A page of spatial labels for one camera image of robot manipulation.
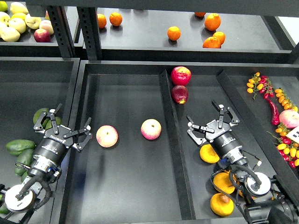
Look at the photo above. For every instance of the black left bin tray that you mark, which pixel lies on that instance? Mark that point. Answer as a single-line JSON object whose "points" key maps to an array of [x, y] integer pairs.
{"points": [[26, 85]]}

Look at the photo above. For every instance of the orange on shelf right small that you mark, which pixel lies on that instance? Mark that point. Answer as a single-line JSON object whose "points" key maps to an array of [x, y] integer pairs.
{"points": [[221, 36]]}

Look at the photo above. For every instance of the black bin divider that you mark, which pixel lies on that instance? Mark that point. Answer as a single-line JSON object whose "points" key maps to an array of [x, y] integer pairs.
{"points": [[257, 118], [176, 150]]}

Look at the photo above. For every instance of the orange cherry tomato bunch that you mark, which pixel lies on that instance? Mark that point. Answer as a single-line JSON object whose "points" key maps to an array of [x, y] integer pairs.
{"points": [[254, 85]]}

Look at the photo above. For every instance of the dark red apple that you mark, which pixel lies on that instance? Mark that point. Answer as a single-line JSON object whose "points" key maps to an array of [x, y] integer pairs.
{"points": [[179, 94]]}

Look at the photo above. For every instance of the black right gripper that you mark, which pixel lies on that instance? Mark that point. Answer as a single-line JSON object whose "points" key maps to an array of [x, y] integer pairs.
{"points": [[218, 133]]}

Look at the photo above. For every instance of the orange on shelf front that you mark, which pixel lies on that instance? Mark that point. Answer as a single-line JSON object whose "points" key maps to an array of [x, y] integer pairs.
{"points": [[212, 42]]}

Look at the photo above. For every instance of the green avocado top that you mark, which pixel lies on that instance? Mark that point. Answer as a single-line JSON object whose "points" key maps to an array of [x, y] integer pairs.
{"points": [[37, 115]]}

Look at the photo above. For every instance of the green avocado long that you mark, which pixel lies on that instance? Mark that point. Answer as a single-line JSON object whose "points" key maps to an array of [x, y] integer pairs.
{"points": [[25, 157]]}

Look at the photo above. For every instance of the large orange on shelf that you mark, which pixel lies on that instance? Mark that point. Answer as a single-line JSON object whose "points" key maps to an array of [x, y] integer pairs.
{"points": [[212, 22]]}

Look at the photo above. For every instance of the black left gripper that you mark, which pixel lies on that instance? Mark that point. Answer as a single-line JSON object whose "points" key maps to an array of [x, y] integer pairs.
{"points": [[57, 139]]}

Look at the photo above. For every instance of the peach on left shelf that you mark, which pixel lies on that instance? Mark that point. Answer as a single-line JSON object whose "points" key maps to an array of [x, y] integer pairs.
{"points": [[46, 24]]}

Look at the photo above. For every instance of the green avocado corner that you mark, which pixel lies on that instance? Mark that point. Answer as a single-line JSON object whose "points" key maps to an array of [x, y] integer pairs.
{"points": [[3, 207]]}

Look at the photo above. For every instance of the pink apple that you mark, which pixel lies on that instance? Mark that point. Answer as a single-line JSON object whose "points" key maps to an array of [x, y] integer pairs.
{"points": [[107, 136], [151, 129]]}

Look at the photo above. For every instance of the black bin divider centre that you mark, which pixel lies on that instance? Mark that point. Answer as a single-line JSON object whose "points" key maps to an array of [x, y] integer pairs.
{"points": [[176, 150]]}

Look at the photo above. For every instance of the pink apple right bin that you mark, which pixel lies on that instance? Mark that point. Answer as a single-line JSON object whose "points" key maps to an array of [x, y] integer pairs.
{"points": [[289, 118]]}

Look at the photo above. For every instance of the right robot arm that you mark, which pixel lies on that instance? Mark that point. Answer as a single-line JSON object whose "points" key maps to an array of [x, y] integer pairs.
{"points": [[265, 202]]}

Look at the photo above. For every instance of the pink apple centre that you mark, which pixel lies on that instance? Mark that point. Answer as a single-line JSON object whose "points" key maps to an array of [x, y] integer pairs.
{"points": [[151, 129]]}

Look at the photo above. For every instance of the orange tomato vine right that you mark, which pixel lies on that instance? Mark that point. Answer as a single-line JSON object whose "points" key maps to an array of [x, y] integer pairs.
{"points": [[284, 100]]}

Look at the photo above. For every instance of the black middle bin tray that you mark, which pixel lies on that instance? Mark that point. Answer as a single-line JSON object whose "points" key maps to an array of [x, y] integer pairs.
{"points": [[133, 182]]}

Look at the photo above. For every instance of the black bin divider right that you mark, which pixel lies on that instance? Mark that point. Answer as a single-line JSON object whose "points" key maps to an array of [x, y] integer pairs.
{"points": [[257, 118]]}

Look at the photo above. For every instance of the white label card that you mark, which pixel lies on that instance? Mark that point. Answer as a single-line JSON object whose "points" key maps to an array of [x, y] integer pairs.
{"points": [[294, 134]]}

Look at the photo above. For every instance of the green avocado flat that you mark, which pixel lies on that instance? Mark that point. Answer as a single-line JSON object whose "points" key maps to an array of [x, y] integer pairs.
{"points": [[16, 147]]}

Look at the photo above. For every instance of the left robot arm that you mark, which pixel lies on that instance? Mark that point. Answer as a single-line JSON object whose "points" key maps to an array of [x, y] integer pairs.
{"points": [[45, 169]]}

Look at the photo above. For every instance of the red apple on left shelf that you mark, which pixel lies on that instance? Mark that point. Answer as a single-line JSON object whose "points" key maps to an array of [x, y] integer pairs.
{"points": [[42, 35]]}

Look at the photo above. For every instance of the yellow pear with stem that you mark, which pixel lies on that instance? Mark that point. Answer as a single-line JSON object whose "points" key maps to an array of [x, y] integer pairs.
{"points": [[239, 192]]}

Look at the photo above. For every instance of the red cherry tomato bunch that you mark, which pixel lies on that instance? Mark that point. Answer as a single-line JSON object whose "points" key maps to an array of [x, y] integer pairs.
{"points": [[267, 89]]}

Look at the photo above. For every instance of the black shelf post right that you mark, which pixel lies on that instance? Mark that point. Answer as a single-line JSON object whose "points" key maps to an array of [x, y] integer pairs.
{"points": [[88, 21]]}

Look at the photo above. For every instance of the black bin tray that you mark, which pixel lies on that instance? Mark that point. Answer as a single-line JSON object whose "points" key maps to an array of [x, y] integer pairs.
{"points": [[26, 85], [133, 182]]}

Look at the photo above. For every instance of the black shelf post left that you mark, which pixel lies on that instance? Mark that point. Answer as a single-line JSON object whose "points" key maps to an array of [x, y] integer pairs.
{"points": [[62, 31]]}

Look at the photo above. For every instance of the black shelf post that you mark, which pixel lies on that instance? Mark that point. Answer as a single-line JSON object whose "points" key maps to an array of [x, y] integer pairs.
{"points": [[88, 21], [62, 31]]}

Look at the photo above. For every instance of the yellow-green apple front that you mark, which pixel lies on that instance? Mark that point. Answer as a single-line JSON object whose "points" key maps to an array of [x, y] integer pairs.
{"points": [[9, 34]]}

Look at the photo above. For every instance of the bright red apple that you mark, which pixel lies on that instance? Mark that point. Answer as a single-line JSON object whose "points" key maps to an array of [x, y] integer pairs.
{"points": [[181, 75]]}

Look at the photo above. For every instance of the pink apple left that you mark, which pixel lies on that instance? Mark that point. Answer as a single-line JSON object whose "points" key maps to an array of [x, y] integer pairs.
{"points": [[107, 136]]}

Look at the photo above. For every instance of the red chili pepper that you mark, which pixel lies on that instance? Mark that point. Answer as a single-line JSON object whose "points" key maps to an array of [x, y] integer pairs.
{"points": [[275, 113]]}

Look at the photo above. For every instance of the yellow pear bottom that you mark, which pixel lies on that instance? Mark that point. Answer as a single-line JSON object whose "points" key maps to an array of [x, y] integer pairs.
{"points": [[221, 205]]}

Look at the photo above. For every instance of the green avocado lower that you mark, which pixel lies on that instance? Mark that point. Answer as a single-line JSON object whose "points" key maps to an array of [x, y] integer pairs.
{"points": [[23, 177]]}

